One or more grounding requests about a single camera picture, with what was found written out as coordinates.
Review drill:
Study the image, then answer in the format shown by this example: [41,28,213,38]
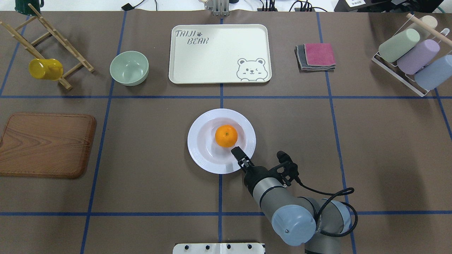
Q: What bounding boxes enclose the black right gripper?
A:
[231,146,300,191]

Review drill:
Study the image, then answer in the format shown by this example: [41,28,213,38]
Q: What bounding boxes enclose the orange fruit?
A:
[215,125,238,147]

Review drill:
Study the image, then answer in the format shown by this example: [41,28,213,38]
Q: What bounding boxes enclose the white round plate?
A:
[187,108,256,175]

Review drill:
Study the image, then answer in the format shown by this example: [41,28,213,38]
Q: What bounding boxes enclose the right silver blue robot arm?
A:
[231,147,358,254]

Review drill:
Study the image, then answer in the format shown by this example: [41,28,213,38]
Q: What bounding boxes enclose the cream bear tray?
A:
[168,24,272,85]

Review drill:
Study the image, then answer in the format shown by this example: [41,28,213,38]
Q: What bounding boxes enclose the grey cloth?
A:
[295,44,336,71]

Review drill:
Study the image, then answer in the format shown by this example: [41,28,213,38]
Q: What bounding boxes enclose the pink cloth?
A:
[304,43,336,67]

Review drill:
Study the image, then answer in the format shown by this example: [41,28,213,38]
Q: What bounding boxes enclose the green ceramic bowl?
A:
[109,50,149,86]

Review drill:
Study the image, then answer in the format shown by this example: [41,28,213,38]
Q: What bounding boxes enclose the purple cup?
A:
[397,39,440,74]

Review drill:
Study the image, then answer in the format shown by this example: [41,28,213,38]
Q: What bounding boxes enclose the green cup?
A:
[378,29,420,62]

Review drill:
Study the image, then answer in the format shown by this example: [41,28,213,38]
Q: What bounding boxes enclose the wooden cutting board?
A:
[0,113,96,179]

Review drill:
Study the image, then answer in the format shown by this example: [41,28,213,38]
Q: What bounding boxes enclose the blue cup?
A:
[415,54,452,90]

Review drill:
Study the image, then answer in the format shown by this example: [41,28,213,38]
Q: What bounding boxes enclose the yellow mug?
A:
[28,59,64,81]

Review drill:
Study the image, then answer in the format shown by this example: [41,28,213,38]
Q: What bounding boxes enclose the beige cup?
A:
[420,16,438,29]

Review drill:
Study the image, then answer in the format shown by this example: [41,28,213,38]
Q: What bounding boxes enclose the wooden drying rack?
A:
[0,4,95,90]

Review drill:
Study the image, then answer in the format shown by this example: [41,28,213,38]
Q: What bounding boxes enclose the dark green mug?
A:
[14,0,44,16]

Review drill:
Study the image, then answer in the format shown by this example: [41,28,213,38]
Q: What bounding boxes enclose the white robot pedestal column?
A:
[172,242,266,254]

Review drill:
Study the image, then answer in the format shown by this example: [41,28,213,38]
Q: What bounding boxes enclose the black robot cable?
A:
[295,175,358,237]

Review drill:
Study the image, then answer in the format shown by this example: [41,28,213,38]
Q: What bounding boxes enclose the aluminium frame post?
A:
[203,0,230,17]

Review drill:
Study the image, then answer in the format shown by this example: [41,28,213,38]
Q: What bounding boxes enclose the white wire cup rack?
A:
[371,13,451,97]

